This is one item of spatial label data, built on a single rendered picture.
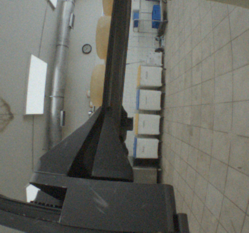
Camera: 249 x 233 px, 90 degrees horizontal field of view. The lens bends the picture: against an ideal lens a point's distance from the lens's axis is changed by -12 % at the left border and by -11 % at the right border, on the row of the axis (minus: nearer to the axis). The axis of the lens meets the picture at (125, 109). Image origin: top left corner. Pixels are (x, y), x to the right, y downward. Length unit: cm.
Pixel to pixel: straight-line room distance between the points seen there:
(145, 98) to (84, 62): 230
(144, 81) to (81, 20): 308
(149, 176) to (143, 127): 124
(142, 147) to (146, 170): 59
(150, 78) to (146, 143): 172
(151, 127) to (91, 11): 428
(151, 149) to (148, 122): 72
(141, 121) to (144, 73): 126
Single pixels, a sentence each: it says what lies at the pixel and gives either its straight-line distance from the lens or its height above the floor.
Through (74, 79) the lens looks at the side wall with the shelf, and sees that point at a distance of 474.
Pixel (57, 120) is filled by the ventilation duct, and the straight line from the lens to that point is 371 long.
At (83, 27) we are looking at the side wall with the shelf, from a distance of 533.
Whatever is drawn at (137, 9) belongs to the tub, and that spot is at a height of 86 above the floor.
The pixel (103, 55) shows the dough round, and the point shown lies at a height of 101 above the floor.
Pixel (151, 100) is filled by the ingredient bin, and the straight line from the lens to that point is 373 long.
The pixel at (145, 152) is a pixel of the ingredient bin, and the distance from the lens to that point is 385.
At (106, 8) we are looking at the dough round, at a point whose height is 101.
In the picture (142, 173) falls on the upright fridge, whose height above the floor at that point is 54.
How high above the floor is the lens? 98
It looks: 1 degrees up
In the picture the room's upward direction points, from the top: 87 degrees counter-clockwise
